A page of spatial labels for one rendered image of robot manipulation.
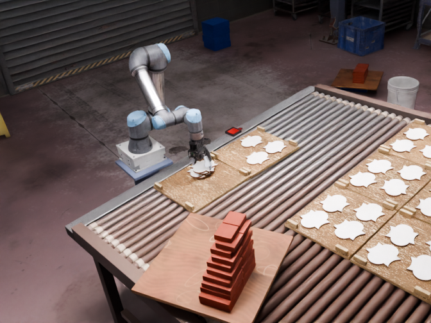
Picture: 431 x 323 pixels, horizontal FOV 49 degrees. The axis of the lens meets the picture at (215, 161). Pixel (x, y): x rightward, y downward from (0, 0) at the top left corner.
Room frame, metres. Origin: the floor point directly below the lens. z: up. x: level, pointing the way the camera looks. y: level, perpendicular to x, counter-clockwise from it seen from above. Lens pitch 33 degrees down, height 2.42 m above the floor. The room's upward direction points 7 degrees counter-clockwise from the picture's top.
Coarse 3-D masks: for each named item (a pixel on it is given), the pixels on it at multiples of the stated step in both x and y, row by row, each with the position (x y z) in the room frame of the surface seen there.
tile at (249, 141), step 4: (248, 136) 2.55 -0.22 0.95; (256, 136) 2.53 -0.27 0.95; (244, 140) 2.50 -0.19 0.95; (248, 140) 2.49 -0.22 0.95; (252, 140) 2.48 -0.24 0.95; (256, 140) 2.48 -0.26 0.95; (260, 140) 2.48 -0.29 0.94; (244, 144) 2.45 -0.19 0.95; (248, 144) 2.44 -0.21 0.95; (252, 144) 2.44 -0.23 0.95; (256, 144) 2.43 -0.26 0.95
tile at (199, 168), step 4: (204, 160) 2.26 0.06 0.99; (196, 164) 2.22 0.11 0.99; (200, 164) 2.22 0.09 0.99; (204, 164) 2.22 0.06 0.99; (212, 164) 2.21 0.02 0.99; (192, 168) 2.20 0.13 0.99; (196, 168) 2.18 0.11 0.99; (200, 168) 2.18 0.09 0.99; (204, 168) 2.17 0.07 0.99; (208, 168) 2.17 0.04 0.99; (196, 172) 2.14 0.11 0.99; (200, 172) 2.14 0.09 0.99
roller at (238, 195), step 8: (360, 112) 2.74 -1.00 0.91; (344, 120) 2.64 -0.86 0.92; (336, 128) 2.56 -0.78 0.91; (320, 136) 2.49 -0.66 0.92; (328, 136) 2.50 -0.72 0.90; (312, 144) 2.41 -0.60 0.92; (296, 152) 2.34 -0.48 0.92; (304, 152) 2.34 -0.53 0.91; (288, 160) 2.26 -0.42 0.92; (280, 168) 2.20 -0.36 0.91; (264, 176) 2.13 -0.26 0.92; (256, 184) 2.07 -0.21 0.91; (240, 192) 2.01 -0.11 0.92; (232, 200) 1.96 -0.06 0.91; (216, 208) 1.90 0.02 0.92; (224, 208) 1.91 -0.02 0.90; (208, 216) 1.85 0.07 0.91; (168, 240) 1.69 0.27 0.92; (160, 248) 1.65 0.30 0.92; (144, 256) 1.61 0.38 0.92; (152, 256) 1.61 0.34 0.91; (136, 264) 1.56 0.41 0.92
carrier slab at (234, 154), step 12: (252, 132) 2.60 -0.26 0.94; (264, 132) 2.59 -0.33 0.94; (228, 144) 2.49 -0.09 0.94; (240, 144) 2.47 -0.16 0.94; (264, 144) 2.44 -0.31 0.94; (288, 144) 2.41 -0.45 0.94; (228, 156) 2.35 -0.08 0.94; (240, 156) 2.33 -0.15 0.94; (276, 156) 2.29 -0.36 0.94; (240, 168) 2.21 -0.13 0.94; (252, 168) 2.20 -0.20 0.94; (264, 168) 2.19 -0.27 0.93
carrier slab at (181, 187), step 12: (216, 168) 2.24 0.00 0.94; (228, 168) 2.23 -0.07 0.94; (168, 180) 2.18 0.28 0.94; (180, 180) 2.16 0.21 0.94; (192, 180) 2.15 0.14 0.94; (204, 180) 2.14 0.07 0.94; (216, 180) 2.12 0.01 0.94; (228, 180) 2.11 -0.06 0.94; (240, 180) 2.09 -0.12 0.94; (168, 192) 2.06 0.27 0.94; (180, 192) 2.05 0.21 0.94; (192, 192) 2.03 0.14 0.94; (204, 192) 2.02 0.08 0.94; (216, 192) 2.01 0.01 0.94; (180, 204) 1.95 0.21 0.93; (192, 204) 1.93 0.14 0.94; (204, 204) 1.92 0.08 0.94
